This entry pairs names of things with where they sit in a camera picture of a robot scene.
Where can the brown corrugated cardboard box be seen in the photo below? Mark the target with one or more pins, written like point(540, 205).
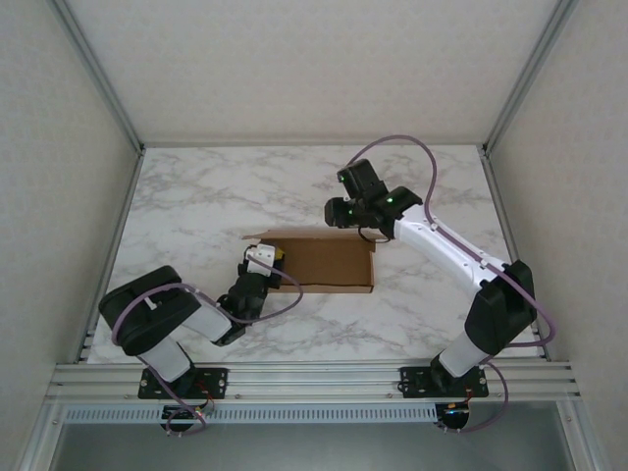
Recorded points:
point(329, 265)

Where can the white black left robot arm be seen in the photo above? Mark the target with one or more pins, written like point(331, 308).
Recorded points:
point(147, 304)

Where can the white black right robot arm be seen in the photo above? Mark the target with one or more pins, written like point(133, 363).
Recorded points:
point(441, 245)

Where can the small lit controller board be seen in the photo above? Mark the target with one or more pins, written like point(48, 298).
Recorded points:
point(184, 414)
point(456, 412)

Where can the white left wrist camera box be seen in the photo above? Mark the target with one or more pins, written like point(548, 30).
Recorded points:
point(259, 259)

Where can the thin aluminium frame rail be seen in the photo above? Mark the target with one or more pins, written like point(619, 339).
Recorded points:
point(314, 144)

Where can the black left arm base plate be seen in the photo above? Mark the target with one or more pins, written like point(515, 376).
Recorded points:
point(216, 382)

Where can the wide aluminium frame rail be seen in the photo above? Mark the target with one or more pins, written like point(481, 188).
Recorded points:
point(314, 382)

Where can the aluminium table side rail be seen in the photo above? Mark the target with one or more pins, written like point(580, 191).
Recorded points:
point(126, 191)

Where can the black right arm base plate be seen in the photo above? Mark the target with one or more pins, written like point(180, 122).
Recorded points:
point(412, 382)

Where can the aluminium frame corner post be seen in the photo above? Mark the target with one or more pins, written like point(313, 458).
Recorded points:
point(100, 73)
point(528, 73)

